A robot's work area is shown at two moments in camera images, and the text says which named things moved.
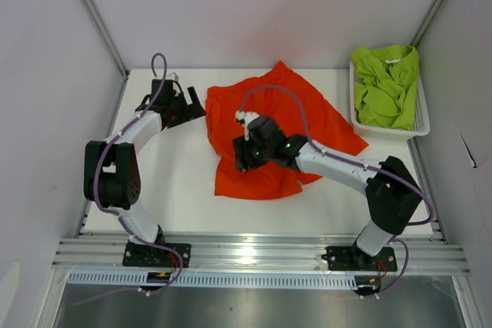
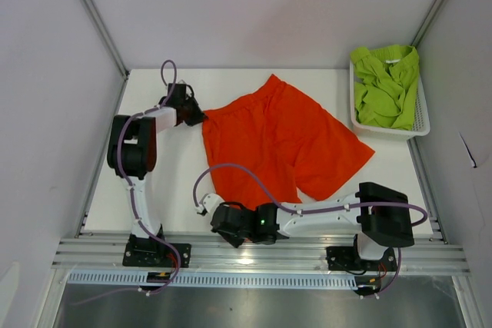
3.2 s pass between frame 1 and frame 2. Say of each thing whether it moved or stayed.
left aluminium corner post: stayed
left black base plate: stayed
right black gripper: moved
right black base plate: stayed
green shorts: stayed
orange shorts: moved
